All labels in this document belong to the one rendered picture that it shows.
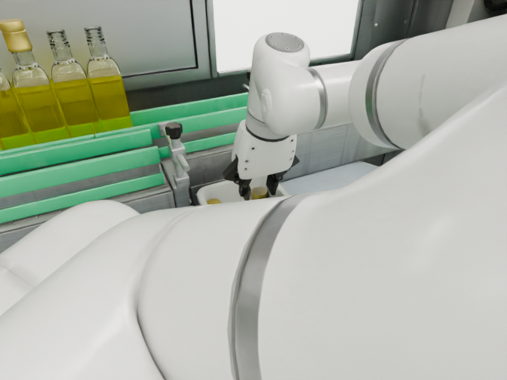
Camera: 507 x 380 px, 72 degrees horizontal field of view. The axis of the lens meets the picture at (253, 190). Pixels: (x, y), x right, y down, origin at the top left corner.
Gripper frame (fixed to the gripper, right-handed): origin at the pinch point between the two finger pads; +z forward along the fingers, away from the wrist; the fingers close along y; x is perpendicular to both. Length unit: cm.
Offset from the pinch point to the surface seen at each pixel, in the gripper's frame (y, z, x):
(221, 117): 1.1, -1.9, -19.0
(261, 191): -4.6, 10.5, -6.5
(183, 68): 4.6, -2.9, -37.1
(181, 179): 13.3, -0.3, -5.8
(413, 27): -68, -4, -42
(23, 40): 32.7, -18.9, -25.3
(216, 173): 3.8, 9.9, -13.9
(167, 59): 8.3, -5.8, -37.2
